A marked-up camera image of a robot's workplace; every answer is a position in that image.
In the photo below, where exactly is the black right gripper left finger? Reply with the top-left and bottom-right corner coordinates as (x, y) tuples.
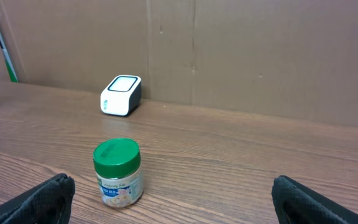
(0, 173), (75, 224)

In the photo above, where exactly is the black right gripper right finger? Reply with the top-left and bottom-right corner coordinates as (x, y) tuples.
(272, 175), (358, 224)

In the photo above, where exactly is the green lid jar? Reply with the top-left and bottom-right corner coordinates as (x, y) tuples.
(93, 138), (144, 208)

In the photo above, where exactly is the white barcode scanner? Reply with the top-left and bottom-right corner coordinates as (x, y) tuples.
(100, 75), (142, 116)

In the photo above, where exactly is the green white pole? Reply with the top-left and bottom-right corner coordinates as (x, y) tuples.
(0, 29), (19, 83)

